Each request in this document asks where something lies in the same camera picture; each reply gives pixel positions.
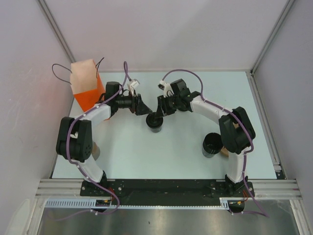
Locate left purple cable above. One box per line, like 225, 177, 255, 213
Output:
48, 61, 141, 221

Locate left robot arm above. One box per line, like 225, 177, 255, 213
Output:
56, 79, 152, 196

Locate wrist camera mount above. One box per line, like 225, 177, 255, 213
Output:
127, 79, 140, 96
158, 80, 174, 97

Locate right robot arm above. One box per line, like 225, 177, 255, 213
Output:
154, 79, 256, 196

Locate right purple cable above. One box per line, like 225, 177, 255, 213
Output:
158, 69, 269, 218

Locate grey slotted cable duct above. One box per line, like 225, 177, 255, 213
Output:
45, 198, 229, 210

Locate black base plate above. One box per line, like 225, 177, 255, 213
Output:
80, 179, 255, 207

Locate black coffee cup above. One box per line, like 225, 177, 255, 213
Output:
202, 133, 224, 158

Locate purple cable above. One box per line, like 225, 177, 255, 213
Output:
48, 61, 141, 221
158, 69, 269, 218

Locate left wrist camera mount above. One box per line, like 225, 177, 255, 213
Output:
127, 79, 140, 96

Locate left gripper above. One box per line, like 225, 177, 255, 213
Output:
115, 90, 152, 116

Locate black cup lid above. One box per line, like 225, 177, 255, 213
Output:
146, 112, 163, 129

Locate orange paper bag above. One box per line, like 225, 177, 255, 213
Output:
52, 57, 111, 122

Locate grey straw holder cup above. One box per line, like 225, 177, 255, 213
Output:
91, 142, 100, 161

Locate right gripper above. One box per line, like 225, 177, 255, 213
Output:
156, 94, 181, 118

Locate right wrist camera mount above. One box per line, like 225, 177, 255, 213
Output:
158, 80, 174, 97

